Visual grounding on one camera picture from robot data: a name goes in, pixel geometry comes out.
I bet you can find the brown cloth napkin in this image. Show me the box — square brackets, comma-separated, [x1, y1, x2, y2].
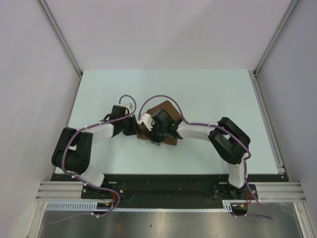
[137, 100, 182, 140]

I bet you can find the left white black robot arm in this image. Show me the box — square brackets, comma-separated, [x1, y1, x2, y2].
[52, 103, 139, 198]

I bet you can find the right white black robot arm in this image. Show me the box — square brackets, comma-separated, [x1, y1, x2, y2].
[138, 109, 251, 199]

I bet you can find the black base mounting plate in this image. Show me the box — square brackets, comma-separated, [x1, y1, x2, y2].
[51, 173, 289, 203]

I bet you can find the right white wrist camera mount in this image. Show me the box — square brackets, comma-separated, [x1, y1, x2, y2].
[137, 113, 153, 131]

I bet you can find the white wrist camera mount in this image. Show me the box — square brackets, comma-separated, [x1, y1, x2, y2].
[137, 113, 153, 131]
[123, 103, 134, 114]

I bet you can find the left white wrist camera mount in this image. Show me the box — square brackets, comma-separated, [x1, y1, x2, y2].
[123, 103, 134, 114]

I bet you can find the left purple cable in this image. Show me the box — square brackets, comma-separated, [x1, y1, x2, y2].
[48, 95, 137, 225]

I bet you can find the purple cable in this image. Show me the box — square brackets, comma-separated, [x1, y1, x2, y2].
[139, 95, 274, 221]
[48, 95, 137, 225]

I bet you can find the white slotted cable duct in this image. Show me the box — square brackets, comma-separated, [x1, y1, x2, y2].
[46, 200, 235, 213]

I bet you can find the aluminium front rail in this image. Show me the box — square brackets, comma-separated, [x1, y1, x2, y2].
[35, 181, 306, 202]

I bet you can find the aluminium rail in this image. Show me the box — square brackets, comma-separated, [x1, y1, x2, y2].
[249, 70, 286, 175]
[35, 181, 306, 202]

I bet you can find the left aluminium corner post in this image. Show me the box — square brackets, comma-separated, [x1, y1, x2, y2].
[36, 0, 83, 78]

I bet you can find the aluminium corner post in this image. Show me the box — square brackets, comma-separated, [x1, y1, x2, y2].
[36, 0, 83, 78]
[253, 0, 301, 76]

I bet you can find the right side aluminium rail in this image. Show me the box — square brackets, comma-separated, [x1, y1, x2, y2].
[249, 70, 286, 175]

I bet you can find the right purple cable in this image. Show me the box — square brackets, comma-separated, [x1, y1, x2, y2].
[139, 95, 274, 221]

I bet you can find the right aluminium corner post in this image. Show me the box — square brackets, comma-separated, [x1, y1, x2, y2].
[253, 0, 301, 76]

